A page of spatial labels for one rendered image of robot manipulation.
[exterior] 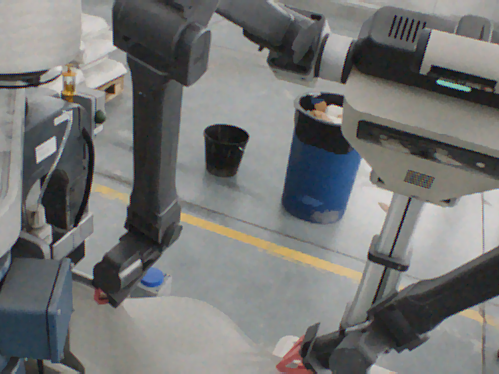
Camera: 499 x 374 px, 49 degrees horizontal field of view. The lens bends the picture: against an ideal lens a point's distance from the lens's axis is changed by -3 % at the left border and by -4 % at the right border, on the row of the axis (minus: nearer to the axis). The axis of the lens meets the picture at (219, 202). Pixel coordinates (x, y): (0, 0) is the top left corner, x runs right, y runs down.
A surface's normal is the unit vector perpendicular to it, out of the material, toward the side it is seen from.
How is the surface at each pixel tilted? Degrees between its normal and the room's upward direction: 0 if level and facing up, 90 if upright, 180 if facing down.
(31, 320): 90
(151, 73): 109
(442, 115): 40
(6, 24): 84
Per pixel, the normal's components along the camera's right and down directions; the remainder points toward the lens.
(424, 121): -0.15, -0.36
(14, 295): 0.11, -0.84
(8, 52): 0.30, 0.52
